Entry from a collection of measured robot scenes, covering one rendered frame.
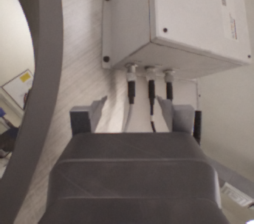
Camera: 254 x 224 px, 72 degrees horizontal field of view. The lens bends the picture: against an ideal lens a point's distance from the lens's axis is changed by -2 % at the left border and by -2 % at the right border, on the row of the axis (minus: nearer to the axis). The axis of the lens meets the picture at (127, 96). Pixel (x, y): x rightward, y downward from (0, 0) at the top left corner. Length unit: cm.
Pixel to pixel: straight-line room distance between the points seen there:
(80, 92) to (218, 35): 20
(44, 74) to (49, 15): 7
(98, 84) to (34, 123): 11
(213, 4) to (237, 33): 6
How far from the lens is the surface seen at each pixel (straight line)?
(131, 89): 25
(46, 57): 21
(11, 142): 488
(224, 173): 518
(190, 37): 22
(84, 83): 26
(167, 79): 30
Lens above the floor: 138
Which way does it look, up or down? 26 degrees up
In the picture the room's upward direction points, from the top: 46 degrees clockwise
